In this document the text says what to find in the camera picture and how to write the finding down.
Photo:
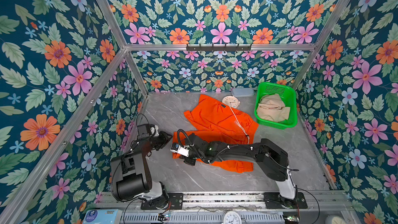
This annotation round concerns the black wall hook rail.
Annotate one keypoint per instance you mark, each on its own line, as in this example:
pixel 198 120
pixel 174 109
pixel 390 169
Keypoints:
pixel 219 47

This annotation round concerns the round beige object bottom right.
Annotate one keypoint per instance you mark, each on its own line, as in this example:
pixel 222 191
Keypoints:
pixel 334 219

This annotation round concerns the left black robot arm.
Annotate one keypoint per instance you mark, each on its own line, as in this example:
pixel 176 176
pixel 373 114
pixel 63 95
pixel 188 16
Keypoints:
pixel 131 178

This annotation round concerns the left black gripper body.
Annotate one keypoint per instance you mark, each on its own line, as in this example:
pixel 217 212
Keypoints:
pixel 155 142

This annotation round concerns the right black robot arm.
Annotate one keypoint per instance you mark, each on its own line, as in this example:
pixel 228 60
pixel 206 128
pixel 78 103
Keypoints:
pixel 272 160

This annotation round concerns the blue tissue pack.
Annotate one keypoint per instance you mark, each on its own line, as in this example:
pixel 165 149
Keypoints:
pixel 103 216

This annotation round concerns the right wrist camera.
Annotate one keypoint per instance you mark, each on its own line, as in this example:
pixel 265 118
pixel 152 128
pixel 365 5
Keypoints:
pixel 178 149

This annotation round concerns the green plastic basket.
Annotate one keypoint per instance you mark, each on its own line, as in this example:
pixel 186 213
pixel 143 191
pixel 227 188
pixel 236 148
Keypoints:
pixel 287 95

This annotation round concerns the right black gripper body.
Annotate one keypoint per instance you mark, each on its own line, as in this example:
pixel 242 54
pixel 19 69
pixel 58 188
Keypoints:
pixel 193 155

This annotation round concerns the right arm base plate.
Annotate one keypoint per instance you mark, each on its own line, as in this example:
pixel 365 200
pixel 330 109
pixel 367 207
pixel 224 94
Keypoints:
pixel 274 200

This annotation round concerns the aluminium mounting rail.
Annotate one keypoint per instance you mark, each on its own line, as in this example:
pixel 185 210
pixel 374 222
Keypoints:
pixel 329 200

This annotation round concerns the grey rectangular box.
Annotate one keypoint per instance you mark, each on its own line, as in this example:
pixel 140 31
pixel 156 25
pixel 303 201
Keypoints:
pixel 242 92

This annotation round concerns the white clock at bottom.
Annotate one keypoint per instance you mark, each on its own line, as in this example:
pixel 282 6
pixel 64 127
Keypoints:
pixel 231 217

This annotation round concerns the beige shorts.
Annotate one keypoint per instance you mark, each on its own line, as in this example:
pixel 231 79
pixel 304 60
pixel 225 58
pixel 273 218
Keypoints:
pixel 272 108

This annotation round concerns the orange shorts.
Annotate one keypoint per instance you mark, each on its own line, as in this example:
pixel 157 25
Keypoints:
pixel 215 121

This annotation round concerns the pink round alarm clock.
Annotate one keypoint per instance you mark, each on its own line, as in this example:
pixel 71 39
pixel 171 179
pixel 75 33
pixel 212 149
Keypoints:
pixel 231 101

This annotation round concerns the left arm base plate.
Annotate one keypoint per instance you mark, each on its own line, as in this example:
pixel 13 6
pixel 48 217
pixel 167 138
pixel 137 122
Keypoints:
pixel 173 201

